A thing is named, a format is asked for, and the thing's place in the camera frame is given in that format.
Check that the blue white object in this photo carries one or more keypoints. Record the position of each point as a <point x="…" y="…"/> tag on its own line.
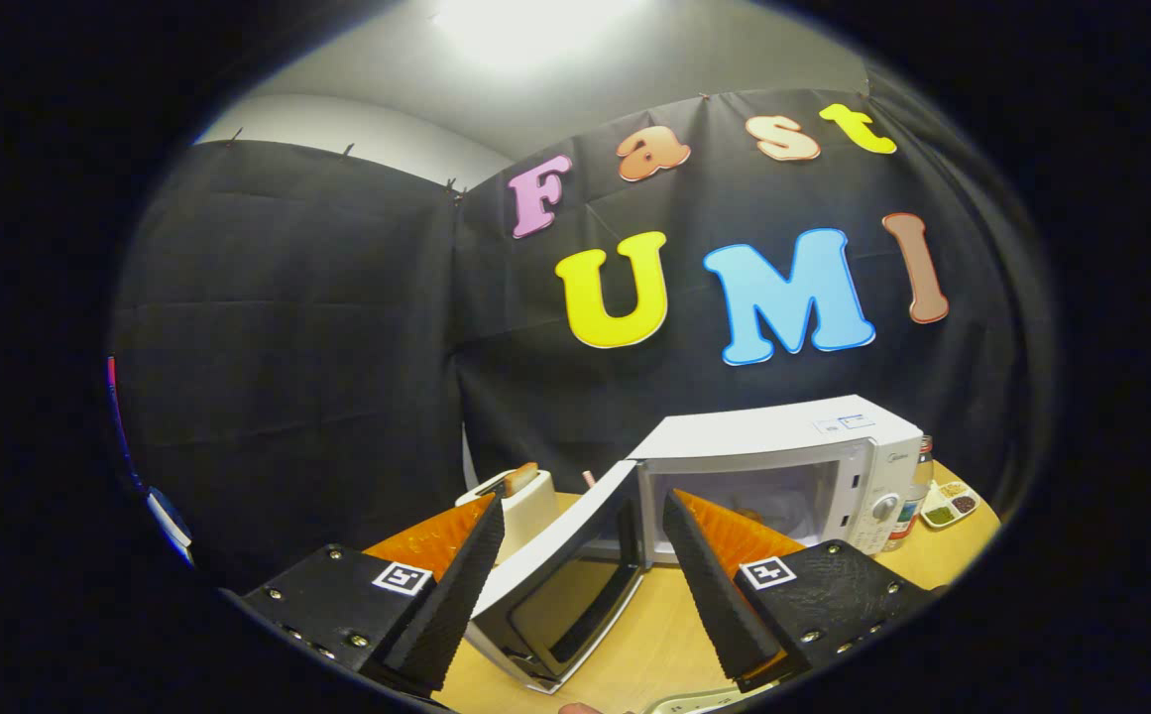
<point x="171" y="521"/>

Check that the white divided bean dish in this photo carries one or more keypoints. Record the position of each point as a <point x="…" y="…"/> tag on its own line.
<point x="942" y="514"/>

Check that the toasted bread slice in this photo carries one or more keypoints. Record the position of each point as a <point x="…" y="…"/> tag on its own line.
<point x="523" y="478"/>

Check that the white square plate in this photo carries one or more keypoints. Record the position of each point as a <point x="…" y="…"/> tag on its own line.
<point x="704" y="703"/>

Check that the white toaster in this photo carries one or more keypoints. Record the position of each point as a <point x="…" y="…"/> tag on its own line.
<point x="532" y="518"/>

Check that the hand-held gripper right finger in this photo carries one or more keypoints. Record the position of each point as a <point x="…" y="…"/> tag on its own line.
<point x="714" y="595"/>

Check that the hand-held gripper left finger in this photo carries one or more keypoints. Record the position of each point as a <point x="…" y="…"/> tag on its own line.
<point x="456" y="590"/>

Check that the clear plastic water bottle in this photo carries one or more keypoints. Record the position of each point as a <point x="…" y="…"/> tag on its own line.
<point x="917" y="486"/>

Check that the white microwave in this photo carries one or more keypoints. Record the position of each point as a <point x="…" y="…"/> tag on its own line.
<point x="783" y="431"/>

